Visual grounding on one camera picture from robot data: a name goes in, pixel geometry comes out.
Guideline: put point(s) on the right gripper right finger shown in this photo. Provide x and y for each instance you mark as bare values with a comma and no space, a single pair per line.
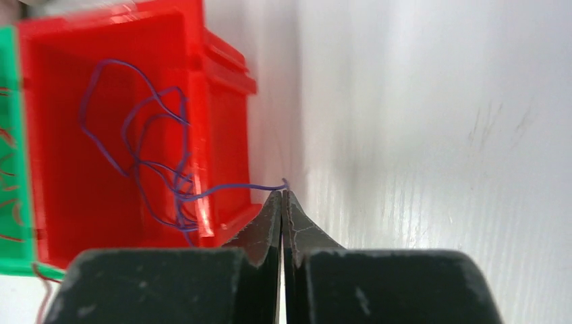
327,283

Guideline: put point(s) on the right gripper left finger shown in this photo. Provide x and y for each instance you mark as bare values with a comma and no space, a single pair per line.
236,283

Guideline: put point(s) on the red plastic bin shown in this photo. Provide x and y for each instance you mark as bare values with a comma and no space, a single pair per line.
136,123

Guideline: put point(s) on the green plastic bin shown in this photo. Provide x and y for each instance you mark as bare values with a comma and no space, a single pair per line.
18,235

